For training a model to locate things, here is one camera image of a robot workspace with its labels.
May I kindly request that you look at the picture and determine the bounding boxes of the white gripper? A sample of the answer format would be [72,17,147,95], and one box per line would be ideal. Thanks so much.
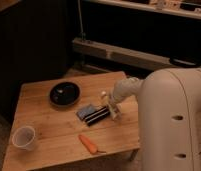
[108,95,121,120]

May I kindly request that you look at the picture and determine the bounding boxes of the white plastic bottle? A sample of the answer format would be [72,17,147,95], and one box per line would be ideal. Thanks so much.
[101,91,109,106]

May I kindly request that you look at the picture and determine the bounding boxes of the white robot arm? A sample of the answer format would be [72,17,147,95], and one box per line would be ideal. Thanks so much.
[109,68,201,171]

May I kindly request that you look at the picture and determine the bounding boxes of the black ceramic bowl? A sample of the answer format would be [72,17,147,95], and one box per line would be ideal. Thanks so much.
[49,82,80,107]

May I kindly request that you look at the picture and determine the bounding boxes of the black striped box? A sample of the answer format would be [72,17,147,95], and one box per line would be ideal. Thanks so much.
[84,107,110,126]

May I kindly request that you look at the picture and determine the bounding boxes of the blue sponge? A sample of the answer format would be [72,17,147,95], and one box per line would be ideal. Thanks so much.
[77,104,96,120]

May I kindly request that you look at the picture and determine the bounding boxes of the wooden table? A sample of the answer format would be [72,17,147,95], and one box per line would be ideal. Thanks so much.
[2,72,139,171]

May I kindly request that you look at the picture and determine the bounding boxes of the orange carrot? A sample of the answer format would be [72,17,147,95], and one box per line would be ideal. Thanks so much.
[78,134,100,155]

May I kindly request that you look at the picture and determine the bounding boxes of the metal pole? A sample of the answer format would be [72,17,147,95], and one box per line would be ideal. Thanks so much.
[77,0,86,41]

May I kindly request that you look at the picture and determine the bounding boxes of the clear plastic cup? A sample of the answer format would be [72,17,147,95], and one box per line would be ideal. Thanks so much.
[12,125,38,151]

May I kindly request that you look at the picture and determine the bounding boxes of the wall shelf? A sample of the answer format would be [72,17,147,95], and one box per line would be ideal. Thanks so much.
[85,0,201,20]

